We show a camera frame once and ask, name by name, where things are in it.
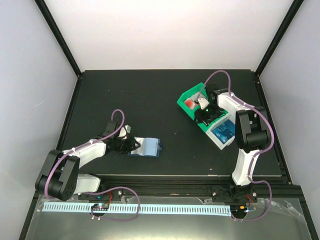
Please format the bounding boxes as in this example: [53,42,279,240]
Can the white bin with blue cards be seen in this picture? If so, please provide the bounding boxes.
[205,116,235,150]

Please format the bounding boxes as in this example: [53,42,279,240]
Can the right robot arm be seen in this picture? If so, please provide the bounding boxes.
[194,84,275,202]

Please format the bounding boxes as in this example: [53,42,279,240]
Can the black aluminium frame rail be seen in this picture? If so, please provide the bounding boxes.
[74,174,301,201]

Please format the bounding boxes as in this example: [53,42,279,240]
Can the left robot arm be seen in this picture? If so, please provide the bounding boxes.
[35,120,141,201]

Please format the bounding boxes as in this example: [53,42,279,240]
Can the green bin with red cards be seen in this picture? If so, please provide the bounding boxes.
[177,82,208,120]

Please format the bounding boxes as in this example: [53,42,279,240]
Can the right black frame post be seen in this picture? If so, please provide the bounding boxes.
[255,0,304,77]

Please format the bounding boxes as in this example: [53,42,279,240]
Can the left black frame post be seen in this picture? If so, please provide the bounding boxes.
[34,0,82,78]

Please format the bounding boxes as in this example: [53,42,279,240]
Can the small electronics board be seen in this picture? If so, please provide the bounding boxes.
[91,203,109,211]

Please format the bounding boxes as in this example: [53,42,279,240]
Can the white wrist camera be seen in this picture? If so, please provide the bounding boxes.
[197,97,209,110]
[118,124,131,139]

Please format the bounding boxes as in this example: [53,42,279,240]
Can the blue card holder wallet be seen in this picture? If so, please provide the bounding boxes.
[128,137,163,158]

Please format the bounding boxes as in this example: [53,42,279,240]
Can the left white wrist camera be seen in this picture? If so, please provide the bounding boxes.
[118,124,131,139]

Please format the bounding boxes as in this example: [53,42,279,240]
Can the red white card stack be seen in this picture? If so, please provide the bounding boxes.
[184,93,199,111]

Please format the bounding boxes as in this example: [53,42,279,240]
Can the black frame post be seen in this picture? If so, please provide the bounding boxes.
[34,0,82,78]
[255,0,304,77]

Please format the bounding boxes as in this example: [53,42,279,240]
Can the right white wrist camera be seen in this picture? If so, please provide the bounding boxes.
[197,97,209,110]

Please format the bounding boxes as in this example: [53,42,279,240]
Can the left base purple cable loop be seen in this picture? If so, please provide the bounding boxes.
[79,185,143,223]

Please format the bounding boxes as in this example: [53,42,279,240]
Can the light blue slotted cable duct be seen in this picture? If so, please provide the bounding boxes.
[42,202,232,217]

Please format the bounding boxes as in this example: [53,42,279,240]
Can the blue card stack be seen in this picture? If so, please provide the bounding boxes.
[212,120,235,144]

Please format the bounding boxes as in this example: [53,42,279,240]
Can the green bin with black cards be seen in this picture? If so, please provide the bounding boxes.
[196,110,231,133]

